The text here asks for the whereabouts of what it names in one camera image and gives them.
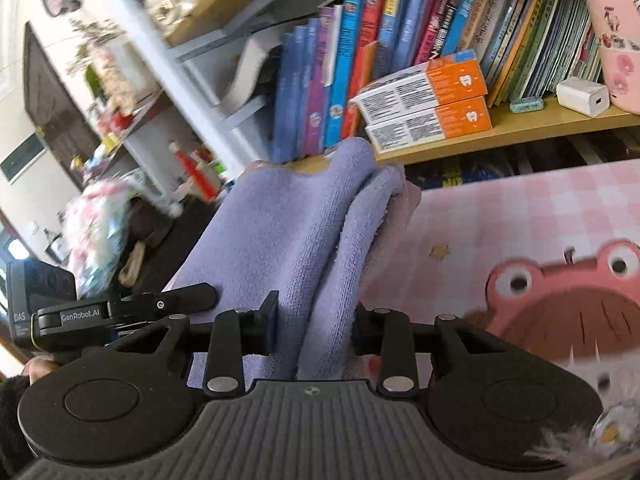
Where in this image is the person's left hand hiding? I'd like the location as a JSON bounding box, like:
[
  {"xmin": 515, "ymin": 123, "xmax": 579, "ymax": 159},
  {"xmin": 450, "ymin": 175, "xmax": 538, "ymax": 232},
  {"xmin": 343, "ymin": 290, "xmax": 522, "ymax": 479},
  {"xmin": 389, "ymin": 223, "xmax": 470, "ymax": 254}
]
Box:
[{"xmin": 25, "ymin": 358, "xmax": 61, "ymax": 385}]

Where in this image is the clear crystal charm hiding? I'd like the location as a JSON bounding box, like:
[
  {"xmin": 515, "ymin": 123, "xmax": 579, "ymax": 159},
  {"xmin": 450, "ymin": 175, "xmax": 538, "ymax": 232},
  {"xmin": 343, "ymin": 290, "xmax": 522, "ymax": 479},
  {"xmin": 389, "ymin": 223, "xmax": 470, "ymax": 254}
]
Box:
[{"xmin": 590, "ymin": 400, "xmax": 640, "ymax": 450}]

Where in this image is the person's left forearm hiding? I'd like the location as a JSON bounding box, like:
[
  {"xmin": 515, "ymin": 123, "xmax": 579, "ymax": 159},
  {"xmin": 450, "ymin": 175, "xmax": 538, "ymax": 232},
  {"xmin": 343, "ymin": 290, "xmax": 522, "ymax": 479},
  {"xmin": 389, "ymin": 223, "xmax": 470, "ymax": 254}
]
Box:
[{"xmin": 0, "ymin": 374, "xmax": 34, "ymax": 466}]

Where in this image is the orange and white carton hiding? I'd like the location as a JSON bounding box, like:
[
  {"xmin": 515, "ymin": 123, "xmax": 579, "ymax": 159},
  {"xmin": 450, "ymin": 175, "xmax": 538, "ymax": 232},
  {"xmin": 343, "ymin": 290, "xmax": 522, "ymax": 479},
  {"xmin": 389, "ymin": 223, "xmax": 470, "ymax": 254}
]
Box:
[
  {"xmin": 350, "ymin": 50, "xmax": 488, "ymax": 112},
  {"xmin": 364, "ymin": 96, "xmax": 493, "ymax": 155}
]

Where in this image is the black wall panel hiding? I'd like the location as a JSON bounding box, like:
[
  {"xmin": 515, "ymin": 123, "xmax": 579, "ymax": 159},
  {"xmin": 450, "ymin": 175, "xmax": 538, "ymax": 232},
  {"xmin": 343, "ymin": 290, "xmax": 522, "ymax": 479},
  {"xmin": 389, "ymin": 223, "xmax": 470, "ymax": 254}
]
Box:
[{"xmin": 0, "ymin": 135, "xmax": 46, "ymax": 184}]

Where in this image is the pink cartoon printed desk mat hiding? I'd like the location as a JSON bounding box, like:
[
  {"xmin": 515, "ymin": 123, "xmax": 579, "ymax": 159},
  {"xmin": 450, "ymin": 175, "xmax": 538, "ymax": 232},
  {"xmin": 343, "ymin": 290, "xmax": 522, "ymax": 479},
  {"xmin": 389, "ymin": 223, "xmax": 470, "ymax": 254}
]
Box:
[{"xmin": 357, "ymin": 160, "xmax": 640, "ymax": 426}]

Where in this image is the pink and purple sweater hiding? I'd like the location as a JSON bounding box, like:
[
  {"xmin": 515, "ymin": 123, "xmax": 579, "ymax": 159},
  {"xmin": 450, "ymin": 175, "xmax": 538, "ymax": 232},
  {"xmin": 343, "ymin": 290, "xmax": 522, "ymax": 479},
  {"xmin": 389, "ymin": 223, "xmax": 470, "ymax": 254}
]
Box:
[{"xmin": 172, "ymin": 137, "xmax": 423, "ymax": 383}]

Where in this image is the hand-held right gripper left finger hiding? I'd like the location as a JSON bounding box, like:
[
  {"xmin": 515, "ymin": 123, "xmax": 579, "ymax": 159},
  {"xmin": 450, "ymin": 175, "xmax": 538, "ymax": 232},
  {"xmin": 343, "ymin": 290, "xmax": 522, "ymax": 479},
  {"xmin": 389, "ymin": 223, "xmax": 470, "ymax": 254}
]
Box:
[{"xmin": 107, "ymin": 290, "xmax": 281, "ymax": 395}]

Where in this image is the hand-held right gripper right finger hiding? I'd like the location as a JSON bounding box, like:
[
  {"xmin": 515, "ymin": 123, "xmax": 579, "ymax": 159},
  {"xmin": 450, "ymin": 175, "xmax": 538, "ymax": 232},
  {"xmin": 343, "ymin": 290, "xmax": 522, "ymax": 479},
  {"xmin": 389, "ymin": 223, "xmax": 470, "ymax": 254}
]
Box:
[{"xmin": 350, "ymin": 302, "xmax": 501, "ymax": 398}]

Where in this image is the white charger plug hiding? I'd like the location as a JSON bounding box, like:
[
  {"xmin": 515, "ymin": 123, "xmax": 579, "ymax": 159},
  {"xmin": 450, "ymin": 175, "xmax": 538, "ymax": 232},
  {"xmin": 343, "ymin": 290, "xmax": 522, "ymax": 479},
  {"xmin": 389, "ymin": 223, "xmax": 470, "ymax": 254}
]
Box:
[{"xmin": 556, "ymin": 76, "xmax": 611, "ymax": 119}]

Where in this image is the row of colourful children's books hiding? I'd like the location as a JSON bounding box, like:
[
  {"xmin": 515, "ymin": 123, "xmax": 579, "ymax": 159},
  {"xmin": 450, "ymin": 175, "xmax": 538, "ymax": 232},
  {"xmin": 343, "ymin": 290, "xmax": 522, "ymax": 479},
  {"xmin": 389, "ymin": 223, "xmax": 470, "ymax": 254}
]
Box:
[{"xmin": 270, "ymin": 0, "xmax": 603, "ymax": 158}]

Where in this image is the pink cylindrical canister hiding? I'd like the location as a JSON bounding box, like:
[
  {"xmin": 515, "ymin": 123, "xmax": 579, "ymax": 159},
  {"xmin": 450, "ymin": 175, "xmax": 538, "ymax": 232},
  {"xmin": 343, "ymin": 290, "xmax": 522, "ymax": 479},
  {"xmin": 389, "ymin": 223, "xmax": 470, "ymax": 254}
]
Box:
[{"xmin": 570, "ymin": 0, "xmax": 640, "ymax": 116}]

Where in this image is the grey feather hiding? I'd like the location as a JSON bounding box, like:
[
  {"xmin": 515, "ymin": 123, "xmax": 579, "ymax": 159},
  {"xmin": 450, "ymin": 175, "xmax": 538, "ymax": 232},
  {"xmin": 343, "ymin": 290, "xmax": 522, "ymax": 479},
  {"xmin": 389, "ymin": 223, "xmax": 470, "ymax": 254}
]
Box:
[{"xmin": 525, "ymin": 425, "xmax": 593, "ymax": 461}]

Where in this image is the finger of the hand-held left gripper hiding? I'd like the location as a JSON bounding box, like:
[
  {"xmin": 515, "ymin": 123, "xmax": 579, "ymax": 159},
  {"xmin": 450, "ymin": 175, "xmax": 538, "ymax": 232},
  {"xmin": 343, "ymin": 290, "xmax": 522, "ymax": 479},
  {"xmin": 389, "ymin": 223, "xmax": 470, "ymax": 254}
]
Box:
[{"xmin": 120, "ymin": 282, "xmax": 218, "ymax": 322}]

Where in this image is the pink and white bouquet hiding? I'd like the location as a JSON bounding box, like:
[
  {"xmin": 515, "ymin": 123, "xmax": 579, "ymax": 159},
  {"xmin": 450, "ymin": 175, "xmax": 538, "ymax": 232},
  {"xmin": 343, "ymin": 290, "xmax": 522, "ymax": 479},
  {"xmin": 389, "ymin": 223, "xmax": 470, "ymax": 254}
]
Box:
[{"xmin": 64, "ymin": 180, "xmax": 137, "ymax": 297}]

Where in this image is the white wooden bookshelf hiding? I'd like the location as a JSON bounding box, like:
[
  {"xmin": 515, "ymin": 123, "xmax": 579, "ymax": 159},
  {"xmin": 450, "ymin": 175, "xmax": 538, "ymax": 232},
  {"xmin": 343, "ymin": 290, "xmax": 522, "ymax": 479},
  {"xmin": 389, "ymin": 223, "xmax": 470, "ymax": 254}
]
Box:
[{"xmin": 85, "ymin": 0, "xmax": 640, "ymax": 206}]

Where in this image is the dark wooden door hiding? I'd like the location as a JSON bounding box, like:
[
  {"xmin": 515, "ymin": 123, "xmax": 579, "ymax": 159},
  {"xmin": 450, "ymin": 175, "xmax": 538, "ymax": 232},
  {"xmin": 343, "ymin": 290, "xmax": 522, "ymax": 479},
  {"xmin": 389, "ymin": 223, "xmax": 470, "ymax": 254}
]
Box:
[{"xmin": 22, "ymin": 25, "xmax": 107, "ymax": 192}]

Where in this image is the thick white open book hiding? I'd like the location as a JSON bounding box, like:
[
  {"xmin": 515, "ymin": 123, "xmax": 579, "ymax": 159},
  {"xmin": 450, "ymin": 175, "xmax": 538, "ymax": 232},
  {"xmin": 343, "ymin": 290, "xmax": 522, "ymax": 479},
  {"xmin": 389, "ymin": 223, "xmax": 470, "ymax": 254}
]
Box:
[{"xmin": 220, "ymin": 25, "xmax": 296, "ymax": 111}]

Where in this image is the black box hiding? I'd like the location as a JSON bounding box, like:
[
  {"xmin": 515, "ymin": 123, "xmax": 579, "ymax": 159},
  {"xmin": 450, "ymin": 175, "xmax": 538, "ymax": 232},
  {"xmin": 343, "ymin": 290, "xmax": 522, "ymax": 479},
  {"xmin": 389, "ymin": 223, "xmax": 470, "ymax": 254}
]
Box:
[{"xmin": 117, "ymin": 195, "xmax": 223, "ymax": 301}]

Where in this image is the beige strap watch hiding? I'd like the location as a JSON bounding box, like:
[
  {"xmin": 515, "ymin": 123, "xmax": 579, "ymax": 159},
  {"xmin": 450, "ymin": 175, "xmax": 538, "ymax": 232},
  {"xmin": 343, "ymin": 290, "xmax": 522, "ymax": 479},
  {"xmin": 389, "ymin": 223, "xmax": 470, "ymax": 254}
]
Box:
[{"xmin": 119, "ymin": 240, "xmax": 149, "ymax": 289}]

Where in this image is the red tassel ornament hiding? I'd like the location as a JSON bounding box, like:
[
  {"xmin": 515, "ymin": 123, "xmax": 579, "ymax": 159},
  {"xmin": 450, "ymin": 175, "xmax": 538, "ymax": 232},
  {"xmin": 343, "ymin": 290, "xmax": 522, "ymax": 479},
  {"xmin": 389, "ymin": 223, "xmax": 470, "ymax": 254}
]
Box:
[{"xmin": 169, "ymin": 141, "xmax": 222, "ymax": 202}]

